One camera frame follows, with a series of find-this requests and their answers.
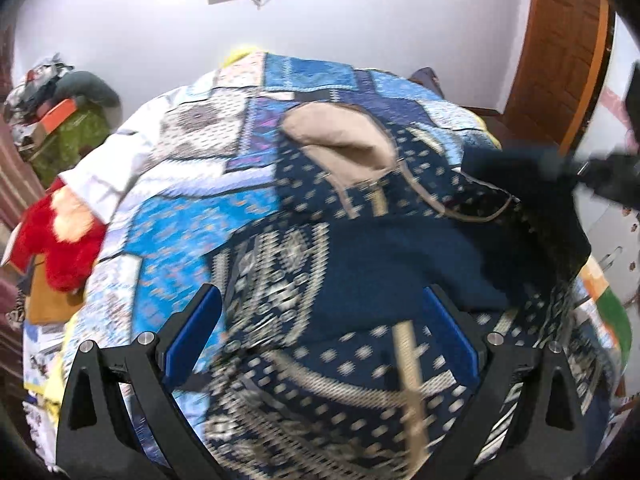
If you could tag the red plush toy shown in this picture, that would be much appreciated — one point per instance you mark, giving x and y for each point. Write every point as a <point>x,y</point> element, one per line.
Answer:
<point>65,260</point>

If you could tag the brown striped curtain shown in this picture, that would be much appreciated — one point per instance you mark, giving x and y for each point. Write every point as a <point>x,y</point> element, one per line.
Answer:
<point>15,180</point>

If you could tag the printed papers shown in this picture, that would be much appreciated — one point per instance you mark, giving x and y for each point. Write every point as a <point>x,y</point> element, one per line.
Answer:
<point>42,360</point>

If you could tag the blue patchwork bedspread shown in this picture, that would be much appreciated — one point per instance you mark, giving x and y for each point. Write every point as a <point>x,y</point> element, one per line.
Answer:
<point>180,240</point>

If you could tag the white cloth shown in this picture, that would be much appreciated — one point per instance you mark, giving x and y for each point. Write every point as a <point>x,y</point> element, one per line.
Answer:
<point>115,160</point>

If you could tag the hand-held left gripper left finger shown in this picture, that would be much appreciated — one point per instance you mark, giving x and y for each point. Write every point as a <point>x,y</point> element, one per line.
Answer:
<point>192,332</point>

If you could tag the green and orange cloth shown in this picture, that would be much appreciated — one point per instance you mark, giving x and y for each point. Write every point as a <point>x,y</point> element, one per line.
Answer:
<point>607,305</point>

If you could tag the brown cardboard box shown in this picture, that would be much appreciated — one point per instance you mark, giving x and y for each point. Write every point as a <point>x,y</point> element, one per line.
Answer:
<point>47,300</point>

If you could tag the pile of mixed clothes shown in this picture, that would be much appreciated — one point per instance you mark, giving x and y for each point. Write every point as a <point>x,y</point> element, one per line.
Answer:
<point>35,85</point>

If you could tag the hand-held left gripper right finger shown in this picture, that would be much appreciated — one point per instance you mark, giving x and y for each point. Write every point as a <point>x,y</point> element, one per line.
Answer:
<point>450,332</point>

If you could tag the orange box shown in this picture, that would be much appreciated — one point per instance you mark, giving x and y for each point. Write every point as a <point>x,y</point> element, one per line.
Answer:
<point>57,115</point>

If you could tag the navy patterned kurta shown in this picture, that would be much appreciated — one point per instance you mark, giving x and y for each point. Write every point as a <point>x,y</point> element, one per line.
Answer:
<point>380,270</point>

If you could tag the grey bolster pillow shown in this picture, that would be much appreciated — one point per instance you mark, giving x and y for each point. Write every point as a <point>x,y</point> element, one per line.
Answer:
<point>92,87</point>

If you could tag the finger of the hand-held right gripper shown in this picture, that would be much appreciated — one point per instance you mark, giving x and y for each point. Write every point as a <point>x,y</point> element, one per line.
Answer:
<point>565,164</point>

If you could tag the wooden door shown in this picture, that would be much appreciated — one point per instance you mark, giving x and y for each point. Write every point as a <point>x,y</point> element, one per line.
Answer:
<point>555,50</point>

